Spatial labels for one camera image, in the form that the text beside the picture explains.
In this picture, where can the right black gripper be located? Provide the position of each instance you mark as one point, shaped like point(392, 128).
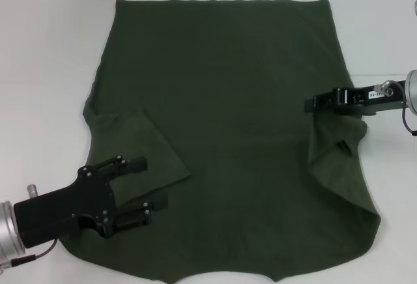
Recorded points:
point(358, 105)

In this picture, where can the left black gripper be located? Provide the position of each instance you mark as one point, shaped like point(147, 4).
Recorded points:
point(62, 206)

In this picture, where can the dark green shirt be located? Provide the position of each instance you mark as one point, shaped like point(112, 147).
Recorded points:
point(228, 85)

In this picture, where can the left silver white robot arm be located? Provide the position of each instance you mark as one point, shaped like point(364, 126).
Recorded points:
point(9, 228)

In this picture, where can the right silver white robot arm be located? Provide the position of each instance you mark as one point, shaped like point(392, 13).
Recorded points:
point(412, 92)

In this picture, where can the right silver connector post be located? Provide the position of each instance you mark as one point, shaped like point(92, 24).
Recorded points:
point(386, 88)

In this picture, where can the silver connector post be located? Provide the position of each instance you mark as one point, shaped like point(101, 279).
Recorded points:
point(386, 88)
point(32, 190)

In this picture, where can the left silver connector post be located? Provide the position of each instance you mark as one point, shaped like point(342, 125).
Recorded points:
point(32, 190)

